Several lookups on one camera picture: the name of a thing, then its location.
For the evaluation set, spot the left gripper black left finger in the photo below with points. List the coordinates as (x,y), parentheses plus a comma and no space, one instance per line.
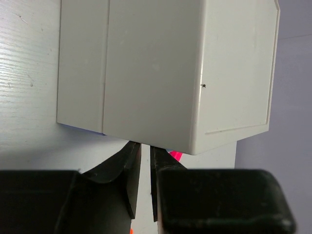
(102,200)

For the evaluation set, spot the white drawer organizer box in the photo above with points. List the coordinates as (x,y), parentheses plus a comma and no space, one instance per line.
(185,75)

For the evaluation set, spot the pink cap highlighter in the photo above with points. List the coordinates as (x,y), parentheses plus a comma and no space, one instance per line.
(176,155)

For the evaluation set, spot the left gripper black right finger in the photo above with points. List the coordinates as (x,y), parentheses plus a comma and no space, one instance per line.
(216,201)

